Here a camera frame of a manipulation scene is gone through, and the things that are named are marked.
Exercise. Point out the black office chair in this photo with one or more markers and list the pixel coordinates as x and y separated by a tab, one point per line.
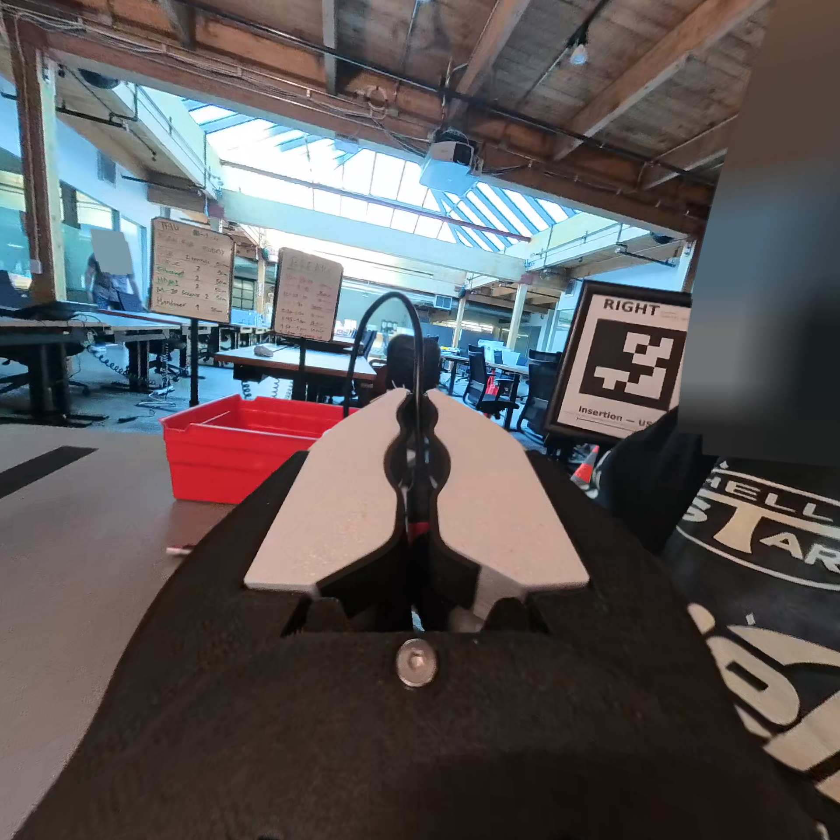
410	358
489	380

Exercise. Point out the long wooden desk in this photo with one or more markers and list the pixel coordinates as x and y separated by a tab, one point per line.
315	361

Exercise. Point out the black framed sign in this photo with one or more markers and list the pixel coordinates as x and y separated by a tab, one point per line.
623	354

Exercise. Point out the white ceiling projector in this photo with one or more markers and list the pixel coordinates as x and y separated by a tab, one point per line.
446	167

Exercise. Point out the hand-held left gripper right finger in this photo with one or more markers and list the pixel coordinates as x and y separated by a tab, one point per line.
512	518

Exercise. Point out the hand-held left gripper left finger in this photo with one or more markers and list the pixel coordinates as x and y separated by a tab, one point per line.
328	518

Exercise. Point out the track spotlight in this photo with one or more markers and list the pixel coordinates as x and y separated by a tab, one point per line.
579	54

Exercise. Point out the person's right forearm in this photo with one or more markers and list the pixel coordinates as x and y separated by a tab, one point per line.
649	485

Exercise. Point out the wooden ceiling post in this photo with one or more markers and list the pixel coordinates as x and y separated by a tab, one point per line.
43	197

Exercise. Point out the red storage box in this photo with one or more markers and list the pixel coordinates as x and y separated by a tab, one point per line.
229	453

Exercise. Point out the orange traffic cone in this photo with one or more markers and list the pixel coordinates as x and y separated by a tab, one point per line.
586	469

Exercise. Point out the whiteboard stand pole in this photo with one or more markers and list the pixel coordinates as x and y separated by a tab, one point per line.
302	371
194	367

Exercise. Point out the person's black printed hoodie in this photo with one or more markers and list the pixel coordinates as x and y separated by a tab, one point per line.
774	623

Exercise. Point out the wooden office desk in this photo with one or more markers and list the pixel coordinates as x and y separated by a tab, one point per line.
65	325

